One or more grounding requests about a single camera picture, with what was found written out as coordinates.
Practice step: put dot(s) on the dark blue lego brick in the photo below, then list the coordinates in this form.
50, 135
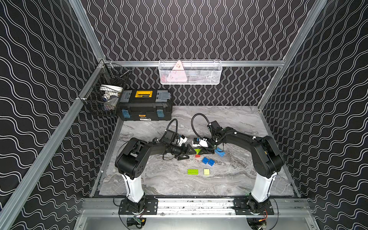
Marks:
205, 160
211, 162

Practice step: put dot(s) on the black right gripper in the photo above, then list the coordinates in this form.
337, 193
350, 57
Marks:
206, 150

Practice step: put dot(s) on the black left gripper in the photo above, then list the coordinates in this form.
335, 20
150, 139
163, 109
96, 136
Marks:
180, 151

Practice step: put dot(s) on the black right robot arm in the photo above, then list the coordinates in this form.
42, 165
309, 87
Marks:
266, 157

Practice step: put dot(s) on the black deli toolbox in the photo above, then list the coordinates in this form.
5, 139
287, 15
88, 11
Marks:
145, 105

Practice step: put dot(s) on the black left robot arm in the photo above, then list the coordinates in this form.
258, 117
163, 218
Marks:
133, 158

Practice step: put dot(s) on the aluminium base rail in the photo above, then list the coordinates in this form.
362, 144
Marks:
197, 207

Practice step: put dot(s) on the lime green long lego brick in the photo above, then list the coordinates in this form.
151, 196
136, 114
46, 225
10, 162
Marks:
193, 171

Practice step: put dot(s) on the pink triangle card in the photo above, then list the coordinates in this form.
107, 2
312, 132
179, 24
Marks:
177, 74

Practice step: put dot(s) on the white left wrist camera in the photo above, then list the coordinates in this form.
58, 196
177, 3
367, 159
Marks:
181, 140

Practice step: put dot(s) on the white roll in basket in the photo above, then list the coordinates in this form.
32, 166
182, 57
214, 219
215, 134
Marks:
109, 91

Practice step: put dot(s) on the clear plastic wall basket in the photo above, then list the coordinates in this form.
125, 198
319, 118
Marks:
199, 72

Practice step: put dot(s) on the light blue lego plate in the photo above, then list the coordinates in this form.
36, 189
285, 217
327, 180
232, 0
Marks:
220, 152

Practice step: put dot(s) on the black wire wall basket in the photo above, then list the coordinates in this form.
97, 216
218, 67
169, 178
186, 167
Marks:
110, 74

